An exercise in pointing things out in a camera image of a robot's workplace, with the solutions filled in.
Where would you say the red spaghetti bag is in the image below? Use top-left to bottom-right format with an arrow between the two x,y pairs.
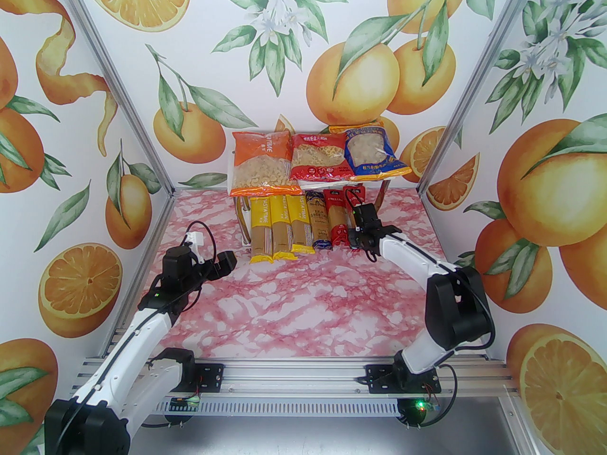
348,184 -> 367,230
324,188 -> 351,247

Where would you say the dark blue spaghetti bag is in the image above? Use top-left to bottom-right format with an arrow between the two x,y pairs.
305,189 -> 333,250

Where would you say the blue pasta bag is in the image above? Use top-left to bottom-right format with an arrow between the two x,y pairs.
330,122 -> 413,182

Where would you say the red macaroni bag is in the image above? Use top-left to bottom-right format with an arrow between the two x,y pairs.
288,133 -> 354,182

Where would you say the orange macaroni bag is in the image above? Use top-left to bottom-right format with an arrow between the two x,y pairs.
229,131 -> 303,197

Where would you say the white two-tier shelf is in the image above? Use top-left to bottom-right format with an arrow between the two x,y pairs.
227,152 -> 396,247

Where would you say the pink marble mat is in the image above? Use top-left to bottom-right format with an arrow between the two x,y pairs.
119,189 -> 490,359

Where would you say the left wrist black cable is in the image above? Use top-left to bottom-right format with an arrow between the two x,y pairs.
152,221 -> 214,311

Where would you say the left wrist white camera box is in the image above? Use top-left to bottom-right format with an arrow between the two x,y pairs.
185,232 -> 210,266

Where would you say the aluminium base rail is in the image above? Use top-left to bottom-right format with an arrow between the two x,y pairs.
71,355 -> 517,398

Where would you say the perforated white cable tray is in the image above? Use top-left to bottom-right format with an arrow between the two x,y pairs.
152,398 -> 404,416

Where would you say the right base black cable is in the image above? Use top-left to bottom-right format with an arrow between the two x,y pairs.
405,365 -> 458,429

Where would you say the aluminium frame post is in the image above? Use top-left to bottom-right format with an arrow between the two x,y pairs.
416,0 -> 542,194
58,0 -> 177,193

